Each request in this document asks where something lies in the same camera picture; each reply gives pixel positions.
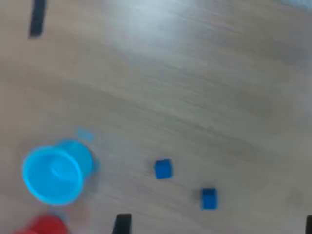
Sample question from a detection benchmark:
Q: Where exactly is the blue plastic cup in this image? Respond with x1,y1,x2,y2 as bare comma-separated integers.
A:
22,139,95,206

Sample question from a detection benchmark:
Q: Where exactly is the red plastic cup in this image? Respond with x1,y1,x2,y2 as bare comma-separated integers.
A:
12,214,70,234

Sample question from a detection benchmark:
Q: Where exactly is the blue cube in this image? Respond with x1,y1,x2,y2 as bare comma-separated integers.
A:
154,158,173,180
201,188,218,210

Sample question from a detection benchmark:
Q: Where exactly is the black strip on table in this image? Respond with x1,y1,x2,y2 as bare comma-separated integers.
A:
28,0,47,39

